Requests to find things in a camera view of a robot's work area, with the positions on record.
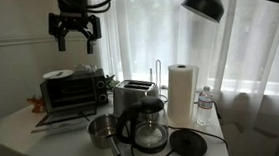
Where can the black round kettle base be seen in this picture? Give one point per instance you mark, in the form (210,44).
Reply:
(188,143)

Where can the white paper towel roll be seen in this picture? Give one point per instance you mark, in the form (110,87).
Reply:
(181,94)

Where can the black toaster oven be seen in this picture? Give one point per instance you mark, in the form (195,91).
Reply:
(73,91)

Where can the orange snack bag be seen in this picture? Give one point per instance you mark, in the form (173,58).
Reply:
(37,104)

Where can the white plate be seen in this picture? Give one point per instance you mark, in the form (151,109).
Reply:
(57,74)

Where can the small green leafy item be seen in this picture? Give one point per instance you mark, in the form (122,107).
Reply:
(111,83)

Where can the small metal utensil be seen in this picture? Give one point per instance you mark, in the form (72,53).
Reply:
(56,74)

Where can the black desk lamp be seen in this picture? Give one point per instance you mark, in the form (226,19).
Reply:
(205,2)

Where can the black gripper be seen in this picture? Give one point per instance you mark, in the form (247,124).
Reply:
(74,19)

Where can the silver two-slot toaster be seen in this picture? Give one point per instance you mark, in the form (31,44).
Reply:
(131,95)

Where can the clear plastic water bottle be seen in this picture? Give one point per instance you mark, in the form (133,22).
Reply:
(204,108)

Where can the crumpled clear plastic wrap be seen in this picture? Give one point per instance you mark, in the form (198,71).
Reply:
(84,67)

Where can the white sheer curtain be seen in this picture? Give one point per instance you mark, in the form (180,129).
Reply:
(252,62)

